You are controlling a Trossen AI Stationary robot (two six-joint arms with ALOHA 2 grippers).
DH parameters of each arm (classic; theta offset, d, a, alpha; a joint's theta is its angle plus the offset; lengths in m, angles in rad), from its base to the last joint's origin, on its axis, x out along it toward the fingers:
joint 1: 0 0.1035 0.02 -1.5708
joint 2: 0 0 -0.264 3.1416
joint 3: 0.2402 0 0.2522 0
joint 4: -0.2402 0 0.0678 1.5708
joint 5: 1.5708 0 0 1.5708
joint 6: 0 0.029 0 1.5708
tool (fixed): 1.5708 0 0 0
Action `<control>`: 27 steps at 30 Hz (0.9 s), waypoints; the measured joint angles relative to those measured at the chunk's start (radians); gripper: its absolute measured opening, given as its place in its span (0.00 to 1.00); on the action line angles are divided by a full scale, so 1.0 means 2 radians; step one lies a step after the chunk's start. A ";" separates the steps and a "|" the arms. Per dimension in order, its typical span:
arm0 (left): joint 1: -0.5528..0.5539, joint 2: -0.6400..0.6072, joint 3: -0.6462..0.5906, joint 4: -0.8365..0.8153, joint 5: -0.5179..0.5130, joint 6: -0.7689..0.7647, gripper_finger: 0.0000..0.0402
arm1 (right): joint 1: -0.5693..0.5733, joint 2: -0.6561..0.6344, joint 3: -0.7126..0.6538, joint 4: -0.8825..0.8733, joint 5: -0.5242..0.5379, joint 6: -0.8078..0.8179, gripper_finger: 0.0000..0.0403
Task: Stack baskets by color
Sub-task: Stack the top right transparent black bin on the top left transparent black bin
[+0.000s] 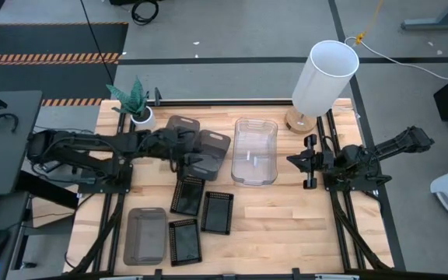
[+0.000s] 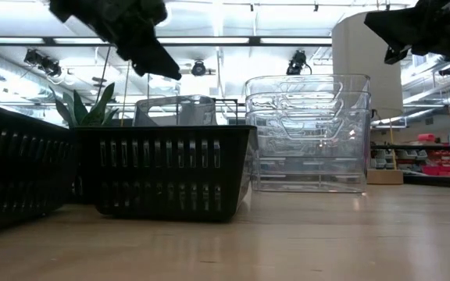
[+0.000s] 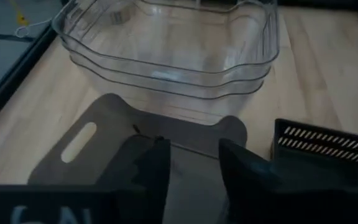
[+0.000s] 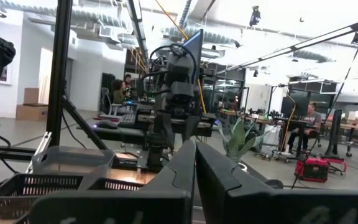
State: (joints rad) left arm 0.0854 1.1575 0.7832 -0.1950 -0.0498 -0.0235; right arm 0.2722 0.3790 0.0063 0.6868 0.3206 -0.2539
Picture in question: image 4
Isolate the small cardboard box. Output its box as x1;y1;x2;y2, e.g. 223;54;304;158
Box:
23;87;40;105

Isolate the black mesh plastic basket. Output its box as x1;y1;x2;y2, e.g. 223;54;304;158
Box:
0;173;84;220
87;177;145;191

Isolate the computer monitor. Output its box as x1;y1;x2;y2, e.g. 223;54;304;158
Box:
181;29;204;85

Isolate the black computer mouse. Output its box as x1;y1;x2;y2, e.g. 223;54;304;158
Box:
94;119;118;130

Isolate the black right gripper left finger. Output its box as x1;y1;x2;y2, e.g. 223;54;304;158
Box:
29;140;197;224

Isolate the computer desk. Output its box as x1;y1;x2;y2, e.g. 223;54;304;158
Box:
76;111;217;139

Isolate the red equipment box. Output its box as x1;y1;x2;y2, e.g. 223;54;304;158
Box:
293;157;331;183

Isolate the seated person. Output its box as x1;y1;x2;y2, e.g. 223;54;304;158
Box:
123;73;134;91
287;101;323;153
112;79;127;105

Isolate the ceiling mounted camera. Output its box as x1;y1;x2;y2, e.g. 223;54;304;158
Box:
249;5;262;27

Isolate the large cardboard box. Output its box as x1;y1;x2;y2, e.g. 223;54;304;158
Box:
16;104;49;121

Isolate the office chair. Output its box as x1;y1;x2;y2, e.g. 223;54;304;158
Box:
99;86;123;116

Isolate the linear pendant light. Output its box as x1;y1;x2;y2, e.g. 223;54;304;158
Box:
216;15;358;75

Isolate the grey translucent plastic bin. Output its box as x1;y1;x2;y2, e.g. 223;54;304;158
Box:
31;146;115;190

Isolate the computer keyboard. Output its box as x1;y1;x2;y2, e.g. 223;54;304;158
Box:
119;112;136;126

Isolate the green artificial plant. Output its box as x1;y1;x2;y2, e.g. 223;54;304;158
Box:
218;117;270;163

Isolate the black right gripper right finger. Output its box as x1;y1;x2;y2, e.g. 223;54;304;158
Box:
196;142;358;224

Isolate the yellow hanging cable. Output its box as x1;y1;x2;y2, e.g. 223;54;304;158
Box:
154;0;208;114

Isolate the black aluminium rig frame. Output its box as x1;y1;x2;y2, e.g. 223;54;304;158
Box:
0;0;111;162

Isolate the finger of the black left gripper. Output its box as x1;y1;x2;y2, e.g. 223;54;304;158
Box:
155;115;176;150
183;115;200;142

